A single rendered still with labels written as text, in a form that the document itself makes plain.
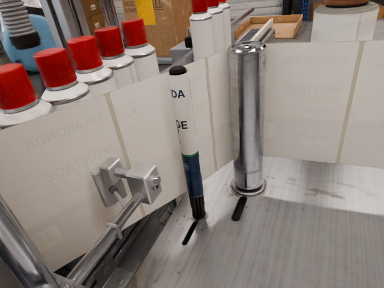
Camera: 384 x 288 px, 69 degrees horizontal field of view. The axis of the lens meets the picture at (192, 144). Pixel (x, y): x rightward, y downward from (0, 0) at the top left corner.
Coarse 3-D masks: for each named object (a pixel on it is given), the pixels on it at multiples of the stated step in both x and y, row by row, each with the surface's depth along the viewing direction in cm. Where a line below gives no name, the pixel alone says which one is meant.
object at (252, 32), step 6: (252, 30) 115; (258, 30) 114; (246, 36) 108; (252, 36) 107; (264, 36) 105; (78, 258) 31; (72, 264) 31; (60, 270) 30; (66, 270) 30; (66, 276) 30
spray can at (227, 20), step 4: (220, 0) 69; (224, 0) 70; (220, 4) 70; (224, 4) 70; (228, 4) 71; (224, 8) 70; (228, 8) 70; (224, 12) 70; (228, 12) 71; (224, 16) 71; (228, 16) 71; (224, 20) 71; (228, 20) 72; (224, 24) 72; (228, 24) 72; (224, 28) 72; (228, 28) 73; (228, 32) 73; (228, 36) 74; (228, 40) 74; (228, 44) 75
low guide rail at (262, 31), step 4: (272, 20) 112; (268, 24) 106; (272, 24) 113; (264, 28) 101; (268, 28) 107; (260, 32) 96; (264, 32) 102; (256, 36) 92; (260, 36) 97; (252, 40) 89; (256, 40) 92
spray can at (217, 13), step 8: (208, 0) 65; (216, 0) 65; (208, 8) 66; (216, 8) 65; (216, 16) 66; (216, 24) 66; (216, 32) 67; (224, 32) 69; (216, 40) 68; (224, 40) 70; (216, 48) 70; (224, 48) 71
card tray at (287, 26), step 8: (264, 16) 143; (272, 16) 142; (280, 16) 140; (288, 16) 139; (296, 16) 137; (248, 24) 144; (256, 24) 146; (264, 24) 144; (280, 24) 140; (288, 24) 138; (296, 24) 136; (240, 32) 133; (280, 32) 126; (288, 32) 124; (296, 32) 120
